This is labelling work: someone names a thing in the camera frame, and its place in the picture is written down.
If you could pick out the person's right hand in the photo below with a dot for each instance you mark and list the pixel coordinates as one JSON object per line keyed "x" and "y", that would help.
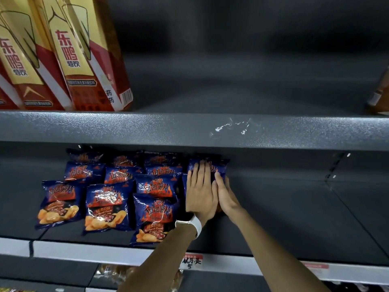
{"x": 228, "y": 199}

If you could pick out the person's left hand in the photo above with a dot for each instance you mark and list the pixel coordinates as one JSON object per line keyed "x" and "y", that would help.
{"x": 200, "y": 197}

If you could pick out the person's left middle finger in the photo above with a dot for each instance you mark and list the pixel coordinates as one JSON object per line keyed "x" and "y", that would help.
{"x": 202, "y": 173}

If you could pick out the person's right fingers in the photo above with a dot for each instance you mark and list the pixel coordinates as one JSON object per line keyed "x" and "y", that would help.
{"x": 220, "y": 183}

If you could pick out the person's left thumb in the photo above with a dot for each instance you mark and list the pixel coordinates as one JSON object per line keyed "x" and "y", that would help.
{"x": 215, "y": 191}

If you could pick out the person's left little finger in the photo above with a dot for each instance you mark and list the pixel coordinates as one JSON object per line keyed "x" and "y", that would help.
{"x": 189, "y": 179}

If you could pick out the blue chip packet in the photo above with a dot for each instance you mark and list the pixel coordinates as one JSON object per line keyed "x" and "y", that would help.
{"x": 221, "y": 167}

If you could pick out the person's left forearm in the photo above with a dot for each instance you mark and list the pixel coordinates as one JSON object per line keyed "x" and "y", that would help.
{"x": 164, "y": 261}

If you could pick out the person's right forearm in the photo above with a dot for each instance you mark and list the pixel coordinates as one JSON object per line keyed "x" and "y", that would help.
{"x": 273, "y": 255}

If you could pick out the white wrist watch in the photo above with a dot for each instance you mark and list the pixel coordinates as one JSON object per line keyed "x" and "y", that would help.
{"x": 194, "y": 224}

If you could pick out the grey metal shelf board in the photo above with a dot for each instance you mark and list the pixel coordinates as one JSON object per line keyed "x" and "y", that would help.
{"x": 182, "y": 130}
{"x": 288, "y": 215}

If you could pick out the red white price tag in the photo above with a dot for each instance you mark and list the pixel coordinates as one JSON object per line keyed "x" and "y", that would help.
{"x": 192, "y": 261}

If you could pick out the rows of blue snack bags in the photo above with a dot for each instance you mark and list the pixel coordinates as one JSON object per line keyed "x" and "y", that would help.
{"x": 105, "y": 199}

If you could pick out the clear bread package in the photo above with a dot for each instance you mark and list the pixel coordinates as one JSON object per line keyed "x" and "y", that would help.
{"x": 115, "y": 275}

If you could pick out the red price label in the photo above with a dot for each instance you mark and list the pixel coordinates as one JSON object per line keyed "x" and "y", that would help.
{"x": 316, "y": 265}

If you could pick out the gold red drink carton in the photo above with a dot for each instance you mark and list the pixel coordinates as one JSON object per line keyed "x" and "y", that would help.
{"x": 6, "y": 97}
{"x": 88, "y": 57}
{"x": 27, "y": 66}

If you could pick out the orange drink bottle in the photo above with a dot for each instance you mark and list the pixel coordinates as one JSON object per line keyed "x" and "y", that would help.
{"x": 379, "y": 94}

